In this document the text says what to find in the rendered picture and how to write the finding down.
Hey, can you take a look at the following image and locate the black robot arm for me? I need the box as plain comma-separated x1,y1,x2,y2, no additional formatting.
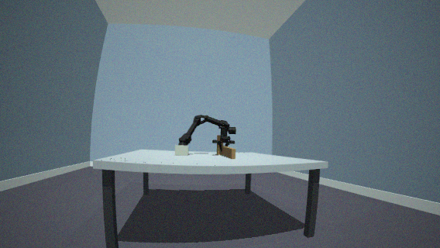
178,115,236,146

